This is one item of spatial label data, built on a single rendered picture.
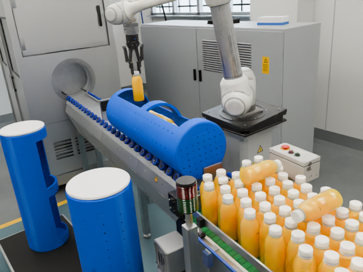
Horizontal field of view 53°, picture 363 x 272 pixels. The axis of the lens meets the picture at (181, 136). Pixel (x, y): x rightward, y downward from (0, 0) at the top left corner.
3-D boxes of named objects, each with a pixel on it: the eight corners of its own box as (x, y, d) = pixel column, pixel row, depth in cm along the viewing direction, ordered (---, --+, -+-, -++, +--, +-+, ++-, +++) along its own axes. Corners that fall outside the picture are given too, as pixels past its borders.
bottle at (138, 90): (145, 98, 234) (141, 72, 228) (143, 101, 227) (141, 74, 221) (134, 99, 234) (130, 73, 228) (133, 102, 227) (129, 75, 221)
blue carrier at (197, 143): (149, 122, 251) (142, 82, 240) (229, 167, 180) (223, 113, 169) (111, 136, 239) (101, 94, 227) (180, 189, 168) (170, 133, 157)
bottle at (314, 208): (330, 207, 123) (295, 225, 115) (323, 188, 123) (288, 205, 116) (346, 207, 117) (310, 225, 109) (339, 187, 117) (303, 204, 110)
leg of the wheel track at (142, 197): (148, 233, 294) (140, 162, 271) (152, 236, 289) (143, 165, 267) (142, 236, 291) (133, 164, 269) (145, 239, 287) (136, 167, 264)
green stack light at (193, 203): (191, 201, 116) (190, 187, 115) (202, 209, 111) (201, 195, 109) (174, 207, 113) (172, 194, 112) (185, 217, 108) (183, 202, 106)
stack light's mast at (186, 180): (192, 217, 119) (189, 172, 113) (203, 226, 113) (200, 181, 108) (175, 224, 116) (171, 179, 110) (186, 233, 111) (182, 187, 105)
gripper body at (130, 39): (135, 32, 221) (137, 48, 224) (122, 34, 217) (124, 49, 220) (141, 33, 215) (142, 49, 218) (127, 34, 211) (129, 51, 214)
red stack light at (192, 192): (190, 187, 115) (189, 175, 113) (201, 195, 109) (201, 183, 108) (172, 193, 112) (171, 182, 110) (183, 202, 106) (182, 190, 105)
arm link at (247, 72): (257, 98, 226) (257, 63, 217) (254, 109, 211) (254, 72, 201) (230, 97, 231) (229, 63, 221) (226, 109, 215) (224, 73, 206)
